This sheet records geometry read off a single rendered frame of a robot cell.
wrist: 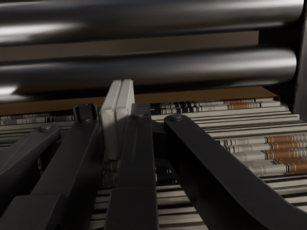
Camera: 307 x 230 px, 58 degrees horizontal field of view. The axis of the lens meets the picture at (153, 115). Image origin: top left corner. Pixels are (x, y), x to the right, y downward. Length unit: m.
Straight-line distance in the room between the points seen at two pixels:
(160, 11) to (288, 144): 0.18
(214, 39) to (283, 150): 0.96
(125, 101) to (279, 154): 0.10
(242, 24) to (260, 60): 0.04
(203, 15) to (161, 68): 0.07
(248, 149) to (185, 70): 0.14
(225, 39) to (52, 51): 0.67
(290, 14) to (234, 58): 0.07
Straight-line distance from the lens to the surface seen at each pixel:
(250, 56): 0.33
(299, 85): 0.35
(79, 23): 0.31
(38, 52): 1.18
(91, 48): 1.13
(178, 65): 0.31
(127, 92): 0.17
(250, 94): 0.29
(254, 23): 0.33
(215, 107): 0.26
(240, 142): 0.20
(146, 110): 0.16
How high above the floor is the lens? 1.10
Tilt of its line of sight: 70 degrees down
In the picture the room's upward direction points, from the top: 175 degrees clockwise
